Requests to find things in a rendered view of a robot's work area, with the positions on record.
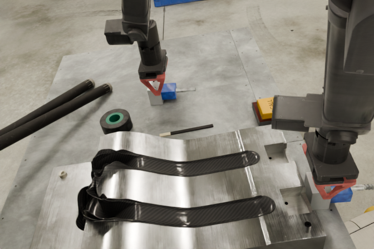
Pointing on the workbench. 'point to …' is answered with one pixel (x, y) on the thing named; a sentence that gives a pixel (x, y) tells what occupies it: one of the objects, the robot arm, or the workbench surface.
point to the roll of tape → (116, 121)
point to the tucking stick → (186, 130)
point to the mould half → (180, 198)
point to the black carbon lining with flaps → (99, 216)
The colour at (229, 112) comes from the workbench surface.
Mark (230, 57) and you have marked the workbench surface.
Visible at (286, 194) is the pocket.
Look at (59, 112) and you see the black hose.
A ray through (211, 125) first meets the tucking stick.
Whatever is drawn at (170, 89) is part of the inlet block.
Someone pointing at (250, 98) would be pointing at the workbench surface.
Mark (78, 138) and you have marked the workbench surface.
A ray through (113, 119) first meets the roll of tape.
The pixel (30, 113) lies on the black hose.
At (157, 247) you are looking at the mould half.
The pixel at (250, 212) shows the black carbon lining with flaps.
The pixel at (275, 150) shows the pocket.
